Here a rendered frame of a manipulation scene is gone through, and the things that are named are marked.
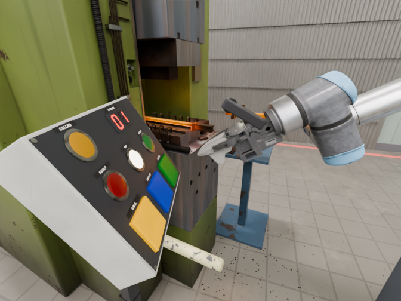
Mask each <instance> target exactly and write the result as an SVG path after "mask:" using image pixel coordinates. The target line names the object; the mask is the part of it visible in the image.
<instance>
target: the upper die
mask: <svg viewBox="0 0 401 301"><path fill-rule="evenodd" d="M137 49H138V60H139V66H168V67H180V66H200V43H196V42H190V41H184V40H180V39H163V40H152V41H137Z"/></svg>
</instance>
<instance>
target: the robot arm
mask: <svg viewBox="0 0 401 301"><path fill-rule="evenodd" d="M221 107H222V108H223V109H224V111H225V112H227V113H231V114H233V115H234V116H236V117H238V118H240V119H242V120H243V121H244V122H243V121H241V122H238V123H236V124H234V125H232V126H231V127H229V128H227V129H225V130H223V131H222V132H220V133H218V134H217V135H216V136H214V137H213V138H212V139H211V140H209V141H208V142H206V143H205V144H204V145H203V146H202V147H201V148H200V150H199V152H198V156H204V155H209V156H210V157H211V158H212V159H213V160H214V161H215V162H216V163H217V164H223V163H224V162H225V154H226V153H228V152H230V151H231V150H232V146H233V145H234V146H235V150H236V152H237V154H238V156H239V157H240V158H241V160H242V161H243V163H246V162H248V161H250V160H252V159H254V158H256V157H258V156H260V155H262V154H263V153H262V151H263V150H265V149H267V148H270V147H272V146H274V145H276V144H278V143H280V142H282V141H283V138H282V136H281V134H283V135H284V136H287V135H289V134H291V133H293V132H295V131H297V130H299V129H301V128H303V130H304V132H305V133H306V134H307V135H308V136H309V138H311V140H312V142H313V143H314V144H315V145H316V147H317V148H318V150H319V151H320V154H321V156H322V157H321V158H322V159H323V160H324V162H325V163H326V164H328V165H332V166H341V165H347V164H351V163H353V162H356V161H358V160H360V159H361V158H362V157H363V156H364V154H365V148H364V143H362V139H361V137H360V134H359V131H358V129H357V127H359V126H361V125H365V124H367V123H370V122H372V121H376V120H378V119H381V118H384V117H387V116H389V115H392V114H395V113H398V112H401V78H399V79H396V80H394V81H391V82H389V83H387V84H384V85H382V86H379V87H377V88H374V89H372V90H369V91H367V92H365V93H362V94H359V95H357V90H356V87H355V85H354V84H353V82H352V81H351V79H350V78H349V77H347V76H346V75H345V74H343V73H341V72H338V71H331V72H328V73H326V74H324V75H322V76H318V77H316V79H314V80H312V81H310V82H309V83H307V84H305V85H303V86H301V87H300V88H297V89H296V90H294V91H291V92H290V93H288V94H286V95H284V96H282V97H280V98H278V99H276V100H274V101H273V102H271V103H269V105H268V109H266V110H264V111H263V113H264V116H265V119H263V118H262V117H260V116H259V115H257V114H256V113H253V112H252V111H250V110H249V109H247V108H245V107H243V106H242V105H240V104H238V103H237V101H236V100H235V99H233V98H228V97H225V98H223V101H222V102H221ZM254 155H256V156H254ZM251 156H254V157H252V158H250V159H247V158H249V157H251Z"/></svg>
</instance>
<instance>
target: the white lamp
mask: <svg viewBox="0 0 401 301"><path fill-rule="evenodd" d="M129 158H130V160H131V162H132V163H133V164H134V166H136V167H137V168H142V167H143V160H142V158H141V156H140V155H139V154H138V153H137V152H136V151H134V150H131V151H130V152H129Z"/></svg>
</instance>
